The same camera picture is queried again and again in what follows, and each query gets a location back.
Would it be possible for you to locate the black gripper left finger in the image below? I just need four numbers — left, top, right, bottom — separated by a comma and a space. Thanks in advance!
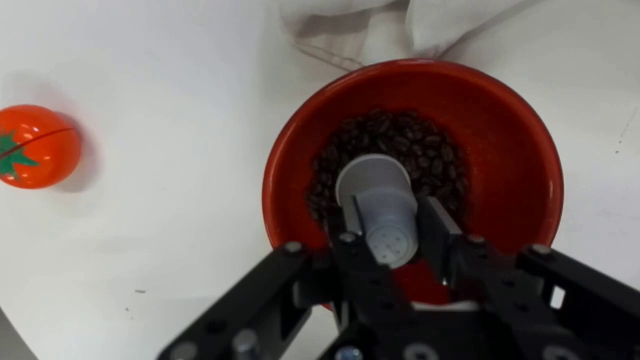
157, 199, 410, 360

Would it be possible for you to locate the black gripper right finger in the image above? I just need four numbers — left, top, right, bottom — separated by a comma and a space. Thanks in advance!
417, 194, 640, 360

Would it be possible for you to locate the red bowl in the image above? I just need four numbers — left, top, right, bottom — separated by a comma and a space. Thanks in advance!
261, 57, 566, 315

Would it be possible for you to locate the dark coffee beans heap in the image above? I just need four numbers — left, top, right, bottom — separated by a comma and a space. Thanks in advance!
307, 108, 473, 231

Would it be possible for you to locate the orange toy tomato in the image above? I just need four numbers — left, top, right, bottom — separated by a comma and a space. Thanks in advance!
0, 103, 84, 192

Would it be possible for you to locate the white cloth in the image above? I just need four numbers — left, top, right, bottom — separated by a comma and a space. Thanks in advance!
279, 0, 537, 71

